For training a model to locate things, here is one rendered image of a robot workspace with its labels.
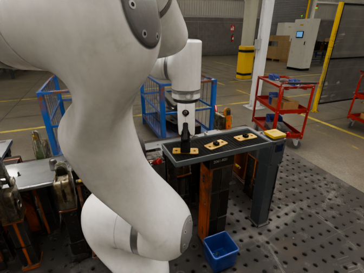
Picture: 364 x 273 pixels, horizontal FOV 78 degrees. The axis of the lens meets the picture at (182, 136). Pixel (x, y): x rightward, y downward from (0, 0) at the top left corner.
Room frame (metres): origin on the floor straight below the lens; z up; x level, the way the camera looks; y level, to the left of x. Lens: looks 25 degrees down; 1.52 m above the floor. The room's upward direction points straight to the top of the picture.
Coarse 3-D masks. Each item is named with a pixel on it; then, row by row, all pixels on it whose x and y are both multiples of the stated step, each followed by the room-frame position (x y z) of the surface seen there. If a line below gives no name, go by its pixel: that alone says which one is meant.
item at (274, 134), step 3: (273, 129) 0.84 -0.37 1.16; (276, 129) 0.84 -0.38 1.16; (264, 132) 0.82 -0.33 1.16; (267, 132) 0.81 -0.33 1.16; (270, 132) 0.81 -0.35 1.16; (273, 132) 0.81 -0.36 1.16; (276, 132) 0.81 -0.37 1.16; (279, 132) 0.81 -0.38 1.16; (282, 132) 0.81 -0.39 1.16; (270, 135) 0.79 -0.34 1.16; (273, 135) 0.78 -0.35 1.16; (276, 135) 0.78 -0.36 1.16; (279, 135) 0.78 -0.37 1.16; (282, 135) 0.78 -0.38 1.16; (285, 135) 0.79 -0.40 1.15; (273, 138) 0.77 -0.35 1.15; (276, 138) 0.77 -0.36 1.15
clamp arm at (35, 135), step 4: (32, 132) 0.92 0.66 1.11; (36, 132) 0.92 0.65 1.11; (32, 136) 0.91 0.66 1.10; (36, 136) 0.91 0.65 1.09; (40, 136) 0.93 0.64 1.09; (32, 140) 0.91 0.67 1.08; (36, 140) 0.91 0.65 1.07; (40, 140) 0.92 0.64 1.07; (32, 144) 0.90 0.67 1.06; (36, 144) 0.91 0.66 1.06; (40, 144) 0.91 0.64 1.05; (36, 148) 0.90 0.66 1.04; (40, 148) 0.91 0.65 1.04; (36, 152) 0.90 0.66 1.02; (40, 152) 0.90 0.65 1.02; (44, 152) 0.92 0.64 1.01; (36, 156) 0.89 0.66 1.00; (40, 156) 0.89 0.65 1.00; (44, 156) 0.90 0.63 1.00
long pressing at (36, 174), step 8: (232, 128) 1.23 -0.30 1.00; (240, 128) 1.23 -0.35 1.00; (152, 144) 1.02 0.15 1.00; (160, 144) 1.02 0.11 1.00; (160, 152) 0.94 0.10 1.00; (40, 160) 0.86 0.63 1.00; (48, 160) 0.86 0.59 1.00; (64, 160) 0.86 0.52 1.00; (8, 168) 0.80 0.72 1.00; (16, 168) 0.80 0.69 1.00; (24, 168) 0.80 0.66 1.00; (32, 168) 0.80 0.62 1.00; (40, 168) 0.80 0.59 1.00; (48, 168) 0.80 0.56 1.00; (16, 176) 0.74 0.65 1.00; (24, 176) 0.74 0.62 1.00; (32, 176) 0.74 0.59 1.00; (40, 176) 0.74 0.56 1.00; (48, 176) 0.74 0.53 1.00; (72, 176) 0.74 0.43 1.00; (16, 184) 0.69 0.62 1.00; (24, 184) 0.69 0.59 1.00; (32, 184) 0.68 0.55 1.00; (40, 184) 0.69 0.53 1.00; (48, 184) 0.69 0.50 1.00
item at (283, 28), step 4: (280, 24) 14.26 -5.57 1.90; (284, 24) 13.98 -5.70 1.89; (288, 24) 14.08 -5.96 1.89; (292, 24) 14.22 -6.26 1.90; (280, 28) 14.22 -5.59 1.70; (284, 28) 13.98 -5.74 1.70; (288, 28) 14.11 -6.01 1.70; (292, 28) 14.25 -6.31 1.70; (276, 32) 14.43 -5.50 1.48; (280, 32) 14.17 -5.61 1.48; (284, 32) 14.01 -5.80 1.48; (288, 32) 14.13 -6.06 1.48; (292, 32) 14.27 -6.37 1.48; (276, 44) 14.29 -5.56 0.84
